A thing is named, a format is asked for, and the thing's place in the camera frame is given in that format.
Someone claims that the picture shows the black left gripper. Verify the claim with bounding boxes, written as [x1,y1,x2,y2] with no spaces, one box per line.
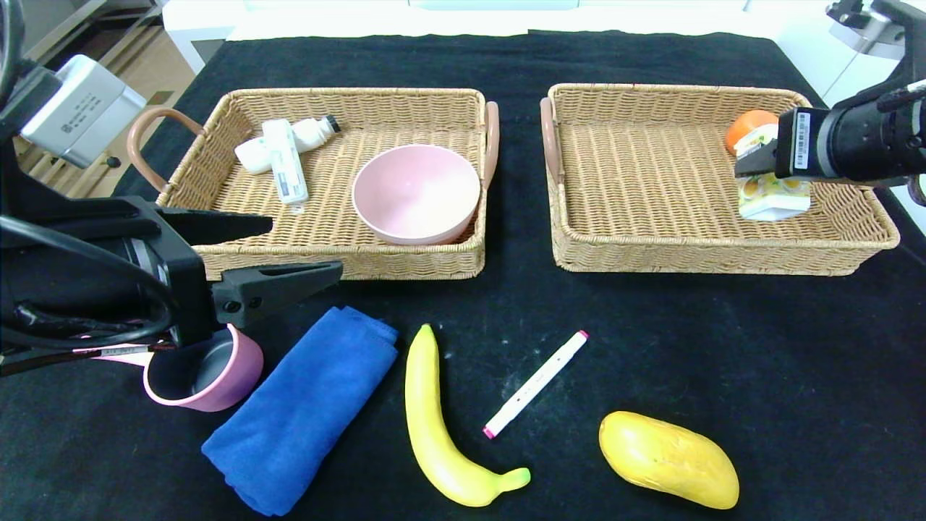
[1,195,343,347]

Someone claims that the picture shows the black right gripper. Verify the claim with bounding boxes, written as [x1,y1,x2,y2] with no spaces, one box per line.
[734,106,885,182]

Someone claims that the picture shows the small juice carton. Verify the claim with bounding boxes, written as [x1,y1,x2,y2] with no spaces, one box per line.
[734,123,812,222]

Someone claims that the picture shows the pink saucepan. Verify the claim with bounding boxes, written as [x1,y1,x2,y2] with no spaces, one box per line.
[72,323,265,413]

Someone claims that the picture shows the blue towel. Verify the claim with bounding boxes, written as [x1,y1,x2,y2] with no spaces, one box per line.
[201,305,400,517]

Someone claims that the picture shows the yellow mango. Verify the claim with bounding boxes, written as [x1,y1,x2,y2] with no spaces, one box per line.
[598,411,740,510]

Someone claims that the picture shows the orange fruit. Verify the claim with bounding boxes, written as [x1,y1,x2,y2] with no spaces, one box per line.
[726,109,780,155]

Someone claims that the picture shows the white squeeze tube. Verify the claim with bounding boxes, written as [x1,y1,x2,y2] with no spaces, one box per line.
[261,119,310,215]

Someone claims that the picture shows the white bottle with black cap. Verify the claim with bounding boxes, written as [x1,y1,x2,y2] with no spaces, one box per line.
[234,116,341,175]

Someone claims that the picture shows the pink bowl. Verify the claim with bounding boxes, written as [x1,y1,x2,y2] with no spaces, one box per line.
[352,144,482,246]

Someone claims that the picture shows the black tablecloth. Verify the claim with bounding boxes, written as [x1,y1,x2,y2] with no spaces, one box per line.
[0,30,926,521]

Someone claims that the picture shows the yellow banana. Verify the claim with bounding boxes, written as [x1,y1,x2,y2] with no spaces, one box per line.
[405,324,532,507]

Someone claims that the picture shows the white table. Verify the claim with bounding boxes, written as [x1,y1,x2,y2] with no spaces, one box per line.
[165,0,782,77]

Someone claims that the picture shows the white marker with pink caps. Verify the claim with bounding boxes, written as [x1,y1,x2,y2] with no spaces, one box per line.
[483,331,590,439]

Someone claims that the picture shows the wicker basket with brown handles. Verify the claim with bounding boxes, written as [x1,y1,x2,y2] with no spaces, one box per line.
[127,88,501,281]
[540,82,925,276]

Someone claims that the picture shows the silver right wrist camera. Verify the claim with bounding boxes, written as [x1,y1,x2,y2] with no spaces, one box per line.
[827,0,905,60]

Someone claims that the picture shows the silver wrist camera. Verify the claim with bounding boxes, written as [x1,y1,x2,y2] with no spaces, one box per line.
[827,0,905,60]
[20,54,148,169]

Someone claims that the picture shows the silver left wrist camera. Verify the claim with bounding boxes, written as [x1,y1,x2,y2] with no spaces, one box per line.
[20,54,148,169]

